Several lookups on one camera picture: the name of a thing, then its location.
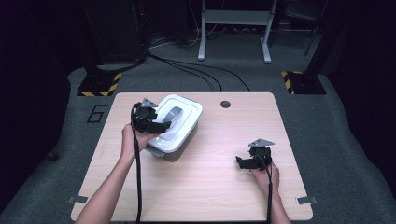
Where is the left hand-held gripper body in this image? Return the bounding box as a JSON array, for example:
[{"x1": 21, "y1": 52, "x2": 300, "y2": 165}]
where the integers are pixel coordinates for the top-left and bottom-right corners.
[{"x1": 132, "y1": 97, "x2": 164, "y2": 135}]

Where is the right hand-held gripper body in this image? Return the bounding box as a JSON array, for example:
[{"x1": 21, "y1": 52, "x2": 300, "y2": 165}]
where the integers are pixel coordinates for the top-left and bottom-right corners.
[{"x1": 246, "y1": 137, "x2": 276, "y2": 172}]

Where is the grey storage box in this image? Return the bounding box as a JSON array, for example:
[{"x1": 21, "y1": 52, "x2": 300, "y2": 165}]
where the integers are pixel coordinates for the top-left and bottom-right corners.
[{"x1": 144, "y1": 119, "x2": 201, "y2": 163}]

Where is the person's right hand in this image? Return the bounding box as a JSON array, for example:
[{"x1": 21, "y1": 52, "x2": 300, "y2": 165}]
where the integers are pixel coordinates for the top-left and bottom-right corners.
[{"x1": 249, "y1": 161, "x2": 281, "y2": 201}]

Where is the person's left hand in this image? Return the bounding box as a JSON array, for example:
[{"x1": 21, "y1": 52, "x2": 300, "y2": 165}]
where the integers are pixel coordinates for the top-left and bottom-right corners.
[{"x1": 120, "y1": 122, "x2": 158, "y2": 163}]

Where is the black stand hazard-striped base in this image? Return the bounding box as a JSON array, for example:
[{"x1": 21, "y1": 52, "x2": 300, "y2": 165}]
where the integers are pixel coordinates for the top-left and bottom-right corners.
[
  {"x1": 77, "y1": 57, "x2": 123, "y2": 98},
  {"x1": 281, "y1": 46, "x2": 328, "y2": 95}
]

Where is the grey metal table clip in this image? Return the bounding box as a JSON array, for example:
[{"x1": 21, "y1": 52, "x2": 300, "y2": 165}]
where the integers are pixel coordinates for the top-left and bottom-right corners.
[
  {"x1": 67, "y1": 195, "x2": 89, "y2": 205},
  {"x1": 295, "y1": 195, "x2": 318, "y2": 205}
]

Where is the dark cabinet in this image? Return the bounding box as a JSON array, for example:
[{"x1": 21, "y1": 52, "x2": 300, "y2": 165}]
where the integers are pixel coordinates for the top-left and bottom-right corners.
[{"x1": 81, "y1": 0, "x2": 148, "y2": 63}]

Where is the black tripod stand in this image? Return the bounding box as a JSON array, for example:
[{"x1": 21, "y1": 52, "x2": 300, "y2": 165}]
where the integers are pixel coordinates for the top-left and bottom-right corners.
[{"x1": 284, "y1": 0, "x2": 328, "y2": 57}]

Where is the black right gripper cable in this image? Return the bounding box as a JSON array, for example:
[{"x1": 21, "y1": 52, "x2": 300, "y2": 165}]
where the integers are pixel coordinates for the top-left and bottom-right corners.
[{"x1": 264, "y1": 157, "x2": 275, "y2": 224}]

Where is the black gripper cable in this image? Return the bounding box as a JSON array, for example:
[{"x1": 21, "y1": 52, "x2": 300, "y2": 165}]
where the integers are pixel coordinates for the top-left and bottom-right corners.
[
  {"x1": 264, "y1": 157, "x2": 275, "y2": 224},
  {"x1": 130, "y1": 102, "x2": 144, "y2": 224}
]

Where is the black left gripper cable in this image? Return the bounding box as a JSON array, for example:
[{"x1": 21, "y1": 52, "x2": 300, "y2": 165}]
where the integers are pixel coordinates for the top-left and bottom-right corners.
[{"x1": 130, "y1": 102, "x2": 144, "y2": 224}]

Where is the thick black floor cable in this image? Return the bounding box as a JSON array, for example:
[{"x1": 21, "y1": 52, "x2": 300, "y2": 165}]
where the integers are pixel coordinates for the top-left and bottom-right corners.
[{"x1": 95, "y1": 46, "x2": 149, "y2": 75}]

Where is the thin black floor cable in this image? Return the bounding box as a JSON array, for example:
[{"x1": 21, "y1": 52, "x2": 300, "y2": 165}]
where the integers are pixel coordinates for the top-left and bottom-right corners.
[
  {"x1": 148, "y1": 53, "x2": 223, "y2": 93},
  {"x1": 148, "y1": 53, "x2": 217, "y2": 93},
  {"x1": 148, "y1": 53, "x2": 252, "y2": 93}
]

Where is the white floor cable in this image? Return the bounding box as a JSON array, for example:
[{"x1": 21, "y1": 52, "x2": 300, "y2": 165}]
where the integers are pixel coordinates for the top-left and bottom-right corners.
[{"x1": 150, "y1": 29, "x2": 201, "y2": 49}]

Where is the white metal frame stand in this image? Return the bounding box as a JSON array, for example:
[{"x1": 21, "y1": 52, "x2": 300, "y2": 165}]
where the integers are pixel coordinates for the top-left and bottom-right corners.
[{"x1": 197, "y1": 0, "x2": 279, "y2": 65}]

